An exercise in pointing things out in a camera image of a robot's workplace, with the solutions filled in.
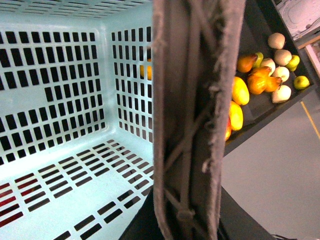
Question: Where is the yellow mango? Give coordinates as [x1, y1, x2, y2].
[232, 76, 250, 106]

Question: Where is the light blue plastic basket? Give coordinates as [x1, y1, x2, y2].
[0, 0, 153, 240]

